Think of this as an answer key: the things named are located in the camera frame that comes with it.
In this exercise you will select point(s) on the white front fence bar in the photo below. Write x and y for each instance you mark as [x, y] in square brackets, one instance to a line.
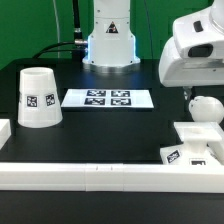
[111, 177]

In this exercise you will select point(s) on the white right fence bar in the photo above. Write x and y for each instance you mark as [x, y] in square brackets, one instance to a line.
[217, 145]

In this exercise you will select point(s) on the white lamp bulb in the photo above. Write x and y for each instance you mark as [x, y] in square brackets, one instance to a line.
[206, 109]

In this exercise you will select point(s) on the white fence bar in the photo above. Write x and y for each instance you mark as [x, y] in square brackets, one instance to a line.
[111, 177]
[5, 131]
[217, 145]

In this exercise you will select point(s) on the white lamp shade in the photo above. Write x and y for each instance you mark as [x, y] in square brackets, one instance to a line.
[39, 105]

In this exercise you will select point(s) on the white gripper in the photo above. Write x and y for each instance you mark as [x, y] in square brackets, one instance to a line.
[174, 71]

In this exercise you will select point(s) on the white fiducial marker sheet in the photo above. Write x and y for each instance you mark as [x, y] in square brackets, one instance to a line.
[105, 98]

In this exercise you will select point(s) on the white left fence bar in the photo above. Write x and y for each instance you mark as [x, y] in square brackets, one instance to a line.
[5, 131]

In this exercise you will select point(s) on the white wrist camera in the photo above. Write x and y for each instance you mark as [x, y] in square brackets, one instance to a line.
[200, 34]

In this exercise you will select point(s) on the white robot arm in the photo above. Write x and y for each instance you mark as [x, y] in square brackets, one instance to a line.
[111, 47]

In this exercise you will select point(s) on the white lamp base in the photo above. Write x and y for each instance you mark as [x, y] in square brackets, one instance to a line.
[194, 149]

